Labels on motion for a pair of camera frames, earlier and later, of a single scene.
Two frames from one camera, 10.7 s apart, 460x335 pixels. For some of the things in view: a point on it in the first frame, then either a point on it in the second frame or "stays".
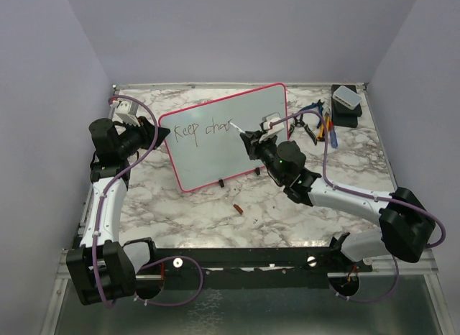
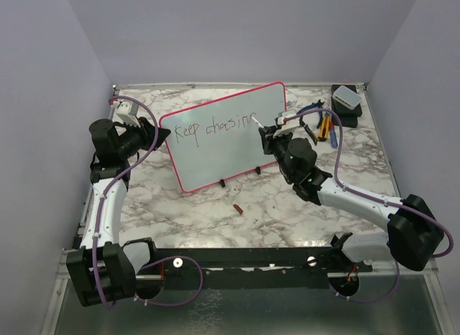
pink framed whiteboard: (205, 142) stays
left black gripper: (146, 132) stays
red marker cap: (238, 208) stays
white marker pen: (236, 127) → (256, 121)
